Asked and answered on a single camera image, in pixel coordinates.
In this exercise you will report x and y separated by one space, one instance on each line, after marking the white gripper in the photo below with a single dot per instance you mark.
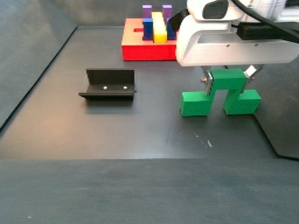
208 42

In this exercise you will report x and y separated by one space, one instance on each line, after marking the green arch-shaped block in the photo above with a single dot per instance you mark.
240 102

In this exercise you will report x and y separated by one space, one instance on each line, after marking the red base board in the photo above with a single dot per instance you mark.
142 50

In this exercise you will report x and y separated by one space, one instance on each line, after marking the blue block left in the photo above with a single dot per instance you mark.
170 33

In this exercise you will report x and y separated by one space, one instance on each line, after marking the blue block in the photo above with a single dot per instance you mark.
148 29
170 33

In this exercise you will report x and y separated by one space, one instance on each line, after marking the yellow long bar block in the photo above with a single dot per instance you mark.
158 28

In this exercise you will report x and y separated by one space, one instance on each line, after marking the blue block right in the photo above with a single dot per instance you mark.
148 29

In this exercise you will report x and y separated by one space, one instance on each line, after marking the purple block left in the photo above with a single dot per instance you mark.
166 11

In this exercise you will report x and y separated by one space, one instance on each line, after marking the purple block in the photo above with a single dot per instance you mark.
146 11
166 11

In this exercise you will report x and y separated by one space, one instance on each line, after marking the purple block right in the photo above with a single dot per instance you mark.
146 11

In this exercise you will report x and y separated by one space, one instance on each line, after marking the black camera mount box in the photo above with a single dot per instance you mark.
257 31

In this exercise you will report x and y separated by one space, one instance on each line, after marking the black angle bracket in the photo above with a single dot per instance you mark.
109 83

